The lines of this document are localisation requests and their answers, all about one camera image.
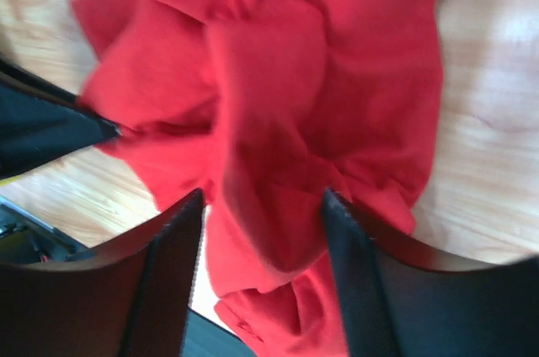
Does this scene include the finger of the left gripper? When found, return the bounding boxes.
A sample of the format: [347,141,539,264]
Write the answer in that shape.
[1,56,120,179]

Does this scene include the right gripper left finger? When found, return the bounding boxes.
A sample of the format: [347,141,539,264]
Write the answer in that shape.
[1,189,205,356]

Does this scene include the aluminium front rail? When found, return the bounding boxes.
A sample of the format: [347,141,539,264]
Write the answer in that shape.
[1,197,93,264]

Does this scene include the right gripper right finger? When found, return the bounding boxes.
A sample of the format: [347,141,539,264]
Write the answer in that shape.
[322,190,538,356]

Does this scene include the bright red t shirt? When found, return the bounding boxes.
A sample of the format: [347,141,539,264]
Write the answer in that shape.
[72,0,442,356]

